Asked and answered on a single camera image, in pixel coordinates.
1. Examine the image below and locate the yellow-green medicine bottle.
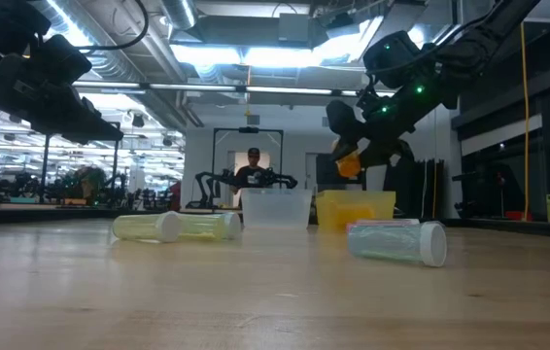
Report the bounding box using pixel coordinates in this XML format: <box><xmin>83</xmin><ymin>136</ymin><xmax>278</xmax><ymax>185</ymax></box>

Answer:
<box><xmin>177</xmin><ymin>211</ymin><xmax>243</xmax><ymax>241</ymax></box>

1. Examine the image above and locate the black gantry frame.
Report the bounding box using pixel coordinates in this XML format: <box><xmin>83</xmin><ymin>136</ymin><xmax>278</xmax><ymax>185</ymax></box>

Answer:
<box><xmin>40</xmin><ymin>121</ymin><xmax>121</xmax><ymax>205</ymax></box>
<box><xmin>212</xmin><ymin>126</ymin><xmax>285</xmax><ymax>192</ymax></box>

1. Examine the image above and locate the clear tube with white cap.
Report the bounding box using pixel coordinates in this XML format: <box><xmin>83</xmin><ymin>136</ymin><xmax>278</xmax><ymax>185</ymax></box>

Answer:
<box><xmin>347</xmin><ymin>221</ymin><xmax>448</xmax><ymax>268</ymax></box>

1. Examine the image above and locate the yellow hanging cable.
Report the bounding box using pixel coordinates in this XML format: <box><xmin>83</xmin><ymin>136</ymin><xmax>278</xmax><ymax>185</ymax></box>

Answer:
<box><xmin>519</xmin><ymin>21</ymin><xmax>533</xmax><ymax>223</ymax></box>

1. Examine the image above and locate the clear plastic bin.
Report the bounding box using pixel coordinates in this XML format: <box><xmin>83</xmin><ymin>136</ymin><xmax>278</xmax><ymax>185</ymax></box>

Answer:
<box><xmin>240</xmin><ymin>188</ymin><xmax>314</xmax><ymax>230</ymax></box>

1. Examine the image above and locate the red box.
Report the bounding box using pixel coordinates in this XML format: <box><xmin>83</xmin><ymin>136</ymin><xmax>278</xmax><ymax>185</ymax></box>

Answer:
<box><xmin>504</xmin><ymin>209</ymin><xmax>533</xmax><ymax>223</ymax></box>

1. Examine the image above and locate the pale yellow medicine bottle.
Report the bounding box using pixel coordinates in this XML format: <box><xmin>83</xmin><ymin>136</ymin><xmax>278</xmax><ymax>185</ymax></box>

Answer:
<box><xmin>111</xmin><ymin>210</ymin><xmax>183</xmax><ymax>244</ymax></box>

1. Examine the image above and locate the yellow plastic bin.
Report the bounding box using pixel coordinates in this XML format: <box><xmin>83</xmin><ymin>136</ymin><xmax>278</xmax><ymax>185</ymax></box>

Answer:
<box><xmin>315</xmin><ymin>190</ymin><xmax>397</xmax><ymax>233</ymax></box>

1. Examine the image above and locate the long ceiling light bar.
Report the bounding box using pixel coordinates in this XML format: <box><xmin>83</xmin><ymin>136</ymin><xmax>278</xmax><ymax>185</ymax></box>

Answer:
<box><xmin>73</xmin><ymin>81</ymin><xmax>397</xmax><ymax>97</ymax></box>

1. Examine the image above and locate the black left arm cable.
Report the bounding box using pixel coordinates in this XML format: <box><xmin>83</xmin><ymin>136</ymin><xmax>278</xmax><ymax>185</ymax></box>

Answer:
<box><xmin>74</xmin><ymin>0</ymin><xmax>151</xmax><ymax>53</ymax></box>

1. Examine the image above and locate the black curtain panel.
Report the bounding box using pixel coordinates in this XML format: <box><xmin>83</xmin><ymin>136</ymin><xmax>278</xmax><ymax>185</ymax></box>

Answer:
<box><xmin>398</xmin><ymin>157</ymin><xmax>446</xmax><ymax>220</ymax></box>

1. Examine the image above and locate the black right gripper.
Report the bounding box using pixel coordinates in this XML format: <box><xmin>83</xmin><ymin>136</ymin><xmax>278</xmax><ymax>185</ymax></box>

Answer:
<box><xmin>326</xmin><ymin>72</ymin><xmax>459</xmax><ymax>169</ymax></box>

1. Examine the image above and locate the black aluminium table frame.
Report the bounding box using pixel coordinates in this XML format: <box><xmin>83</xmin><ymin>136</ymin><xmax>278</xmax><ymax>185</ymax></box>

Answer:
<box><xmin>0</xmin><ymin>206</ymin><xmax>550</xmax><ymax>239</ymax></box>

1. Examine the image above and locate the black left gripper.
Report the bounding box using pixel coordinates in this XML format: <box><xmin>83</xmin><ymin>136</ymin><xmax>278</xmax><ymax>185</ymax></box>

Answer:
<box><xmin>0</xmin><ymin>33</ymin><xmax>124</xmax><ymax>146</ymax></box>

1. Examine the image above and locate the person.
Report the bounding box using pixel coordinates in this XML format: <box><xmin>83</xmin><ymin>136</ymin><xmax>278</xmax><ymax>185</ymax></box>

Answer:
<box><xmin>233</xmin><ymin>147</ymin><xmax>270</xmax><ymax>192</ymax></box>

